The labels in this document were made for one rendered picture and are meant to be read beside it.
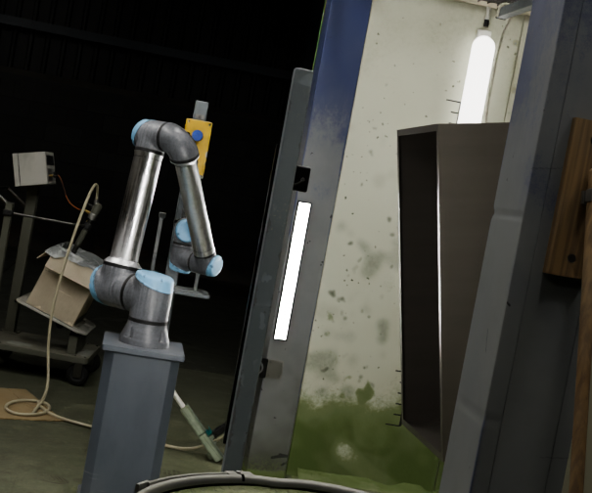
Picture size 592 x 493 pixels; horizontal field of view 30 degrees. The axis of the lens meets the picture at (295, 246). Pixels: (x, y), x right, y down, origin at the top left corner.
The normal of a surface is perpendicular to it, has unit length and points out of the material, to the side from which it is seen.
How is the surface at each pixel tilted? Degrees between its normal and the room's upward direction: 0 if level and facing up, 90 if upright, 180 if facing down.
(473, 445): 90
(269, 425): 90
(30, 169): 90
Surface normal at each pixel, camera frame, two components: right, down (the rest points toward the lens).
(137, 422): 0.15, 0.07
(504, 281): -0.97, -0.17
